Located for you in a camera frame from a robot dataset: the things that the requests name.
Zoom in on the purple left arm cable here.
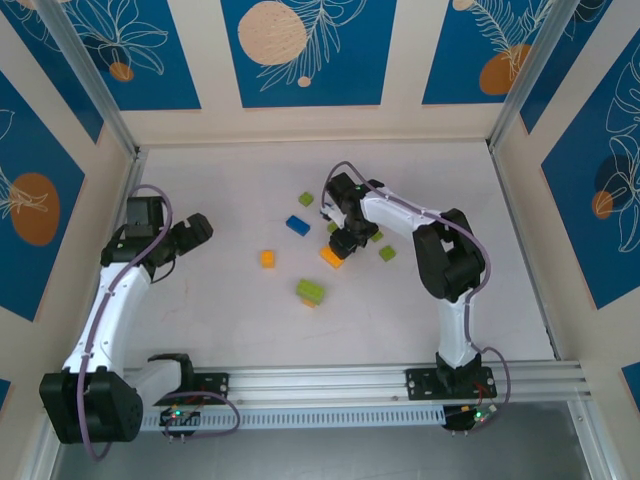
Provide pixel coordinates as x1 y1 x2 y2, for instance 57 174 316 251
77 184 241 461

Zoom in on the aluminium side rail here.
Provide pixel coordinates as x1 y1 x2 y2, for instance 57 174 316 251
488 142 564 362
72 147 149 371

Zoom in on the aluminium mounting rail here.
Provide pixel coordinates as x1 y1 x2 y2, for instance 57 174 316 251
42 362 594 414

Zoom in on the grey slotted cable duct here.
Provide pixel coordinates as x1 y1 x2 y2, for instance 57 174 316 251
139 405 446 432

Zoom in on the orange 2x4 lego brick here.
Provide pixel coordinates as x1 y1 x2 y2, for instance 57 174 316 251
319 245 346 271

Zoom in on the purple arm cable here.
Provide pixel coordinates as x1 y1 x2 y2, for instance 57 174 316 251
77 184 241 461
319 160 512 431

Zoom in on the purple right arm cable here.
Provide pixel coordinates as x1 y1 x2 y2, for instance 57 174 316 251
319 160 512 431

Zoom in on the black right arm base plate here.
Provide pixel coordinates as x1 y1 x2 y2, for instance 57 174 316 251
405 367 498 401

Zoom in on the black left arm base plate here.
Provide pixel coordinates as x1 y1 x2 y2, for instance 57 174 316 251
144 372 231 406

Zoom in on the aluminium frame post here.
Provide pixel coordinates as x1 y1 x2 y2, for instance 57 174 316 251
487 0 601 151
34 0 146 161

